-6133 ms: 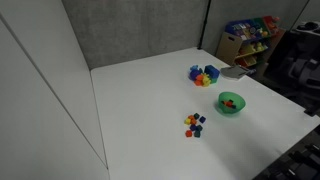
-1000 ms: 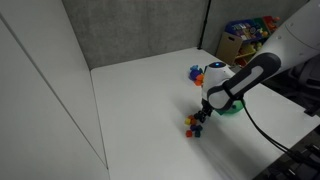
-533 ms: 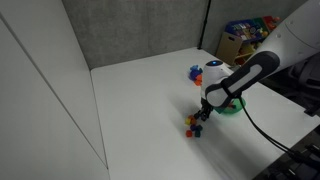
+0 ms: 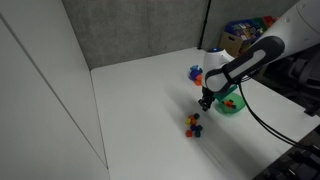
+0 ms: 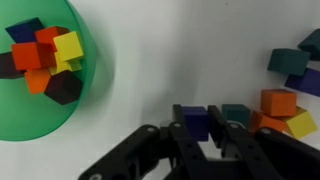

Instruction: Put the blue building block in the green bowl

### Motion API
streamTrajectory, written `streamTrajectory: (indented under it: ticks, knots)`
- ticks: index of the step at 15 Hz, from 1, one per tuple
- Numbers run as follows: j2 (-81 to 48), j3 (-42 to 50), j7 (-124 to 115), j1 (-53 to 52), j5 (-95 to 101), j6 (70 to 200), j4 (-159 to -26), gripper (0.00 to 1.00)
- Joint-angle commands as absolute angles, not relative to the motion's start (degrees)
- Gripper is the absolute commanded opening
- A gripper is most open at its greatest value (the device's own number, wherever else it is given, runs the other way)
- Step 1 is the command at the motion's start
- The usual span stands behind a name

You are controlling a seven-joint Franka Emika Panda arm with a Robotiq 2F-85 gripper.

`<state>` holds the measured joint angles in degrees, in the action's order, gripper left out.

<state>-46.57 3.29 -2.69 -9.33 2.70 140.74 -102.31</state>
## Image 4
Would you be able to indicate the blue storage bin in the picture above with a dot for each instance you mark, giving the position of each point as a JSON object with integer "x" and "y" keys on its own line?
{"x": 239, "y": 29}

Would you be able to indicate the black equipment frame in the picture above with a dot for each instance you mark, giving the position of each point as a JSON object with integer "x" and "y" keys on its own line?
{"x": 293, "y": 161}

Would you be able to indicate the teal building block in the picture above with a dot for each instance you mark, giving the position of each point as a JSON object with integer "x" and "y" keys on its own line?
{"x": 199, "y": 127}

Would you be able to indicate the green plastic bowl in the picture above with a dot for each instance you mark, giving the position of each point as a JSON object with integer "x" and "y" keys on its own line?
{"x": 235, "y": 108}

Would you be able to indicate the red storage bin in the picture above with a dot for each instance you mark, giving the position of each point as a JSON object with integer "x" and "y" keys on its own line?
{"x": 270, "y": 20}

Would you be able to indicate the yellow building block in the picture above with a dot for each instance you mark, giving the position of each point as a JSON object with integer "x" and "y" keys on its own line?
{"x": 187, "y": 121}

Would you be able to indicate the wooden toy storage shelf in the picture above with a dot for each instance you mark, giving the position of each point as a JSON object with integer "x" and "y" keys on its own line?
{"x": 233, "y": 40}

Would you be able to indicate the dark block in bowl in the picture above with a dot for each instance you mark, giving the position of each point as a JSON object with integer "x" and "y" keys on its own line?
{"x": 233, "y": 106}

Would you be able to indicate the dark green building block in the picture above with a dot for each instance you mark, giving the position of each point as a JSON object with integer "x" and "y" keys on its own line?
{"x": 196, "y": 115}
{"x": 197, "y": 134}

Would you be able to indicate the blue purple toy piece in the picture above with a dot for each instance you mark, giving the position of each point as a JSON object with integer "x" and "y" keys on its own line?
{"x": 194, "y": 72}

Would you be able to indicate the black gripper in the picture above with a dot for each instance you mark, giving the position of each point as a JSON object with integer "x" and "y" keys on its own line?
{"x": 208, "y": 95}

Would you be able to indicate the dark blue building block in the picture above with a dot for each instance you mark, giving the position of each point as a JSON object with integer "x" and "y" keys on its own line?
{"x": 192, "y": 127}

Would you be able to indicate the orange block in bowl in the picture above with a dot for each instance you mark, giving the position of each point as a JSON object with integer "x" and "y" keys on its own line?
{"x": 228, "y": 103}

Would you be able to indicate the green storage bin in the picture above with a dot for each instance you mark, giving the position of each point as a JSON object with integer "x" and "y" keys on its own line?
{"x": 259, "y": 24}

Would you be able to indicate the red building block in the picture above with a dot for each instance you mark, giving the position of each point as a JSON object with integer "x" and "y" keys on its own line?
{"x": 188, "y": 133}

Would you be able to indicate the orange building block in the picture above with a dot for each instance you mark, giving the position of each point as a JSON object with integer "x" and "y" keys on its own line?
{"x": 192, "y": 119}

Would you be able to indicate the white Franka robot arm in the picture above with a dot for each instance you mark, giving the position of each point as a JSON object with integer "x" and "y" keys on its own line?
{"x": 263, "y": 46}

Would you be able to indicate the orange toy piece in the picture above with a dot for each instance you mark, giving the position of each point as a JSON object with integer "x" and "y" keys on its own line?
{"x": 199, "y": 80}

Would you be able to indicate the black vertical pole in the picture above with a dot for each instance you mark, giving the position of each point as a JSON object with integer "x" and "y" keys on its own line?
{"x": 204, "y": 25}

